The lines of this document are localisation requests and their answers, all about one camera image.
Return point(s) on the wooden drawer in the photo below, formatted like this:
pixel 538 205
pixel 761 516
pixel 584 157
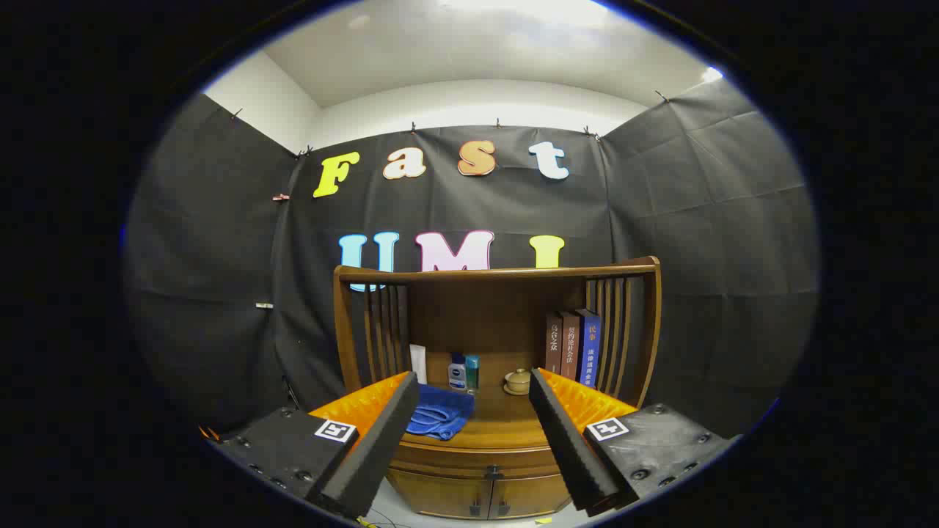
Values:
pixel 469 458

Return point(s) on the blue towel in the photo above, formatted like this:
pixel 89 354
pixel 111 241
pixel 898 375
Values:
pixel 440 412

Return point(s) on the white bottle with blue cap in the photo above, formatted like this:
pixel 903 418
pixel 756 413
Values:
pixel 457 375

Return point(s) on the reddish brown book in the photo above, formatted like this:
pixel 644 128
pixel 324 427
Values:
pixel 570 345

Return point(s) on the dark brown book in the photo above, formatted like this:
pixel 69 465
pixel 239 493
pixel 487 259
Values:
pixel 553 345

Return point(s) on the beige lidded tea bowl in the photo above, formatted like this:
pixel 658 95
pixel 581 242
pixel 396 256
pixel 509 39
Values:
pixel 518 381

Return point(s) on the wooden cabinet door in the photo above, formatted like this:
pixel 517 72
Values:
pixel 440 495
pixel 528 495

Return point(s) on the teal clear bottle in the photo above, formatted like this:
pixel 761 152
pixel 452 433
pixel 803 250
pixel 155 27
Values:
pixel 472 374

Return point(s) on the blue book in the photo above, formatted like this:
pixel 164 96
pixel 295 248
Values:
pixel 590 348

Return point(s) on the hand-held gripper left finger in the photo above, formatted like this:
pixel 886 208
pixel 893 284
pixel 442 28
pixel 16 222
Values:
pixel 381 447

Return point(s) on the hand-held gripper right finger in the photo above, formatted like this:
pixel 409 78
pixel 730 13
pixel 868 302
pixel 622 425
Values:
pixel 568 447

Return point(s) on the white tube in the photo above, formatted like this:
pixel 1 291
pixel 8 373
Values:
pixel 418 363

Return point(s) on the wooden countertop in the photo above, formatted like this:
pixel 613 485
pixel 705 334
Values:
pixel 499 422

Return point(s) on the wooden cabinet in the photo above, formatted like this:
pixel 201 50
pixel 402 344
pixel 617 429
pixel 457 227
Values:
pixel 477 308

